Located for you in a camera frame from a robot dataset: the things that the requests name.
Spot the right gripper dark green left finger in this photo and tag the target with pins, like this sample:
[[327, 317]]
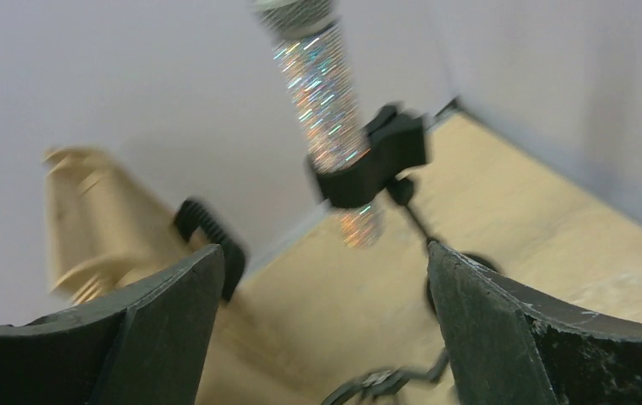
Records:
[[143, 344]]

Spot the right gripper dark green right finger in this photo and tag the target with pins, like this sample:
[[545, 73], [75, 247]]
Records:
[[511, 344]]

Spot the black tripod shock-mount stand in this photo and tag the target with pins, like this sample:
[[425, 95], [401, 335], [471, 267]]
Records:
[[386, 383]]

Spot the black clip mic stand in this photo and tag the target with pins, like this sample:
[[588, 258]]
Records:
[[397, 142]]

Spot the glitter silver microphone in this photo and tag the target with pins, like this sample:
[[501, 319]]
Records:
[[310, 52]]

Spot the tan plastic toolbox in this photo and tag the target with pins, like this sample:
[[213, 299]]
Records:
[[105, 230]]

